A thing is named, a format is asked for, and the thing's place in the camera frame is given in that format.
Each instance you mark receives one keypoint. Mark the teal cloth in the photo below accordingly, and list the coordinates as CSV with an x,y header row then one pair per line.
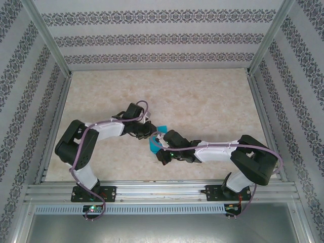
x,y
152,148

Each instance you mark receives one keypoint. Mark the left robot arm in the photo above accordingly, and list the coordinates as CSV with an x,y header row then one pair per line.
x,y
73,146

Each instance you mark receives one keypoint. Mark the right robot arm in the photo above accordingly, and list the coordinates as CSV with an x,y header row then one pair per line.
x,y
255,162

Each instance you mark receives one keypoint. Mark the grey metal sheet panel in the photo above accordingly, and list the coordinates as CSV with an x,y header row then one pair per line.
x,y
162,230

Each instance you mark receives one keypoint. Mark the controller board with LEDs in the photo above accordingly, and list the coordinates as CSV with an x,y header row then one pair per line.
x,y
231,208
92,209

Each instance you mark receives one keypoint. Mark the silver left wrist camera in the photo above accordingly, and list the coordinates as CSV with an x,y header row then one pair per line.
x,y
148,114

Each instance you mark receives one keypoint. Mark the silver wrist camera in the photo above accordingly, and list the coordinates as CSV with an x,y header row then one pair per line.
x,y
159,138
148,114

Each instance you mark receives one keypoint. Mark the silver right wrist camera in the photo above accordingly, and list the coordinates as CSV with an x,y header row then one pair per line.
x,y
159,138

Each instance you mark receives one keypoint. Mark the long aluminium mounting rail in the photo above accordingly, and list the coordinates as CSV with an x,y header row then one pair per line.
x,y
162,189

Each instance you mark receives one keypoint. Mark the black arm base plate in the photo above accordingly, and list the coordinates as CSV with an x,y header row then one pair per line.
x,y
213,193
110,193

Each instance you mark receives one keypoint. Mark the aluminium table edge rail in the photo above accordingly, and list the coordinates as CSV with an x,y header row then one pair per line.
x,y
59,114
264,121

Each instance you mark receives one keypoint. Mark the aluminium frame post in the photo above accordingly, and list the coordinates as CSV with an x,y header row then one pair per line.
x,y
48,38
270,35

